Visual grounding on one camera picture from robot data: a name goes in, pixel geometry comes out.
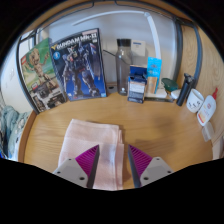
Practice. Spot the pale pink towel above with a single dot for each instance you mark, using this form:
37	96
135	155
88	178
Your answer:
90	136

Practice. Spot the dark green bowl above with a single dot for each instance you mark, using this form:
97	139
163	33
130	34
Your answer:
169	85

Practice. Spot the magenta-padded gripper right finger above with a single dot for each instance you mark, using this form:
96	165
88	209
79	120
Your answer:
146	166

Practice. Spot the white mug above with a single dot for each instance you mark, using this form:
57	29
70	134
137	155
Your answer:
194	101

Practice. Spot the green toy figure box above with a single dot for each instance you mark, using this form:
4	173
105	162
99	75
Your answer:
40	76

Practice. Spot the blue robot model box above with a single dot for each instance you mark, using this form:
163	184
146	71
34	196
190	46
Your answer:
80	65

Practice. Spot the white desk lamp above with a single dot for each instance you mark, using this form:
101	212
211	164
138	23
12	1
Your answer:
154	36

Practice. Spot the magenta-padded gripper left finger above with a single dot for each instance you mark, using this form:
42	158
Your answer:
83	166

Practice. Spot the white bottle with red cap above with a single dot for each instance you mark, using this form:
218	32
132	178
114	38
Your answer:
206	110

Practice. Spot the dark slim bottle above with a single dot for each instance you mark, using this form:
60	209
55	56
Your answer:
184	90

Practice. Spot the clear water bottle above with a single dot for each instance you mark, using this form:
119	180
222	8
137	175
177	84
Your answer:
123	68

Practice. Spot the small blue box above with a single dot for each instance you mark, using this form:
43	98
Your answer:
137	86

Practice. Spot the bed with blue bedding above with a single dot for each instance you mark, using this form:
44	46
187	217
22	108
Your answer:
11	130

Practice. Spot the light blue orange packet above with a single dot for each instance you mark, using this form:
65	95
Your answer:
154	75

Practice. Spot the clear plastic cup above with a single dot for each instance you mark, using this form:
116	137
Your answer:
208	131

